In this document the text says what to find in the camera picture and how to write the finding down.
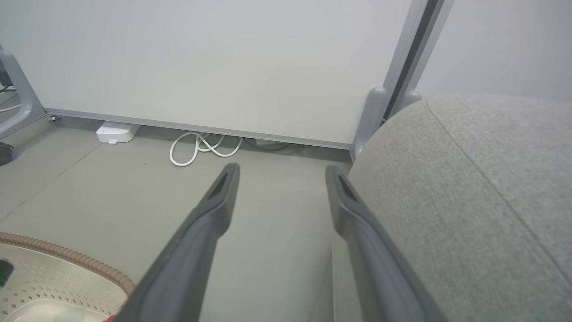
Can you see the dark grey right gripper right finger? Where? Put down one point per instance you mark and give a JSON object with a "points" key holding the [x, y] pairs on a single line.
{"points": [[375, 264]]}

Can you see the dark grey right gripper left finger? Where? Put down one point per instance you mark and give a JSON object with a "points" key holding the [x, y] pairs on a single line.
{"points": [[187, 250]]}

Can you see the red cloth garment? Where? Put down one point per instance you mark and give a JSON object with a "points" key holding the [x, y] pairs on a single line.
{"points": [[109, 319]]}

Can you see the grey upholstered seat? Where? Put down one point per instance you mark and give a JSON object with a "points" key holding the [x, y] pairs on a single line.
{"points": [[469, 201]]}

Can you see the beige perforated laundry basket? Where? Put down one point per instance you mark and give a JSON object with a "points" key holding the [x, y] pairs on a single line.
{"points": [[53, 277]]}

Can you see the white power strip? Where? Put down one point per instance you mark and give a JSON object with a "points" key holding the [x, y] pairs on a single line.
{"points": [[116, 132]]}

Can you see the grey partition foot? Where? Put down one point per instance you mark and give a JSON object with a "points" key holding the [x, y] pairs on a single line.
{"points": [[370, 120], [411, 97], [24, 94]]}

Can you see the dark green item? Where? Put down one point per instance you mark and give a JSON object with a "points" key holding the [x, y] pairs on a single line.
{"points": [[5, 273]]}

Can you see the small metal levelling foot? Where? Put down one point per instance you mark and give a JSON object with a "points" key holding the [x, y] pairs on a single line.
{"points": [[54, 117]]}

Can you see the dark caster wheel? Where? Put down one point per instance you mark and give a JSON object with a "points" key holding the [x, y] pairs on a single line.
{"points": [[4, 154]]}

